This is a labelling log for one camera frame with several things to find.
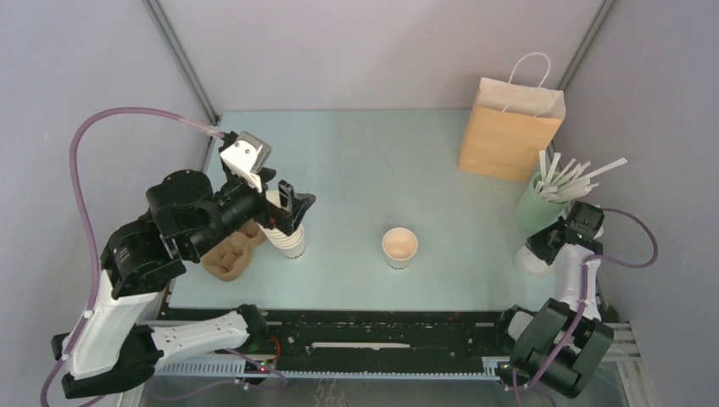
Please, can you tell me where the stack of white lids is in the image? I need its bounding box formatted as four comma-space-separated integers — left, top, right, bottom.
515, 246, 554, 277

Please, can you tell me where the green straw holder cup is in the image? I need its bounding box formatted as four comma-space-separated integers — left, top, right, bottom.
513, 173, 569, 233

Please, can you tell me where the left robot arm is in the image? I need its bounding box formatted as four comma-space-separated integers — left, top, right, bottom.
51, 170, 316, 402

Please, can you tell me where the single white paper cup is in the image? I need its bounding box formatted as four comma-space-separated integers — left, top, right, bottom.
382, 227, 419, 270

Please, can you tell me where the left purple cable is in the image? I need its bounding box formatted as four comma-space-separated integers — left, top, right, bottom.
40, 107, 226, 407

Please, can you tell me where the brown pulp cup carrier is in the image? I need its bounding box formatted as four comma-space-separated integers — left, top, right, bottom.
200, 220, 266, 282

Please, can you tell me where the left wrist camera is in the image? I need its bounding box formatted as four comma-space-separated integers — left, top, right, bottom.
219, 131, 272, 192

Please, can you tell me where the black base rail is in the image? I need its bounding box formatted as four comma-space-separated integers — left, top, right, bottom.
157, 307, 540, 386

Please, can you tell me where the brown paper bag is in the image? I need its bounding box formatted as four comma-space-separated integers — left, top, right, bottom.
458, 52, 566, 182

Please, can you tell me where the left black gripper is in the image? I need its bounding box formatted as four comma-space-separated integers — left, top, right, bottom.
192, 166, 319, 256

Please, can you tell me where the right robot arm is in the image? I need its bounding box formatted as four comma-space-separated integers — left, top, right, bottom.
493, 202, 614, 399

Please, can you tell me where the stack of white paper cups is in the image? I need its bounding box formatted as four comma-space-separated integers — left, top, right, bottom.
259, 190, 306, 259

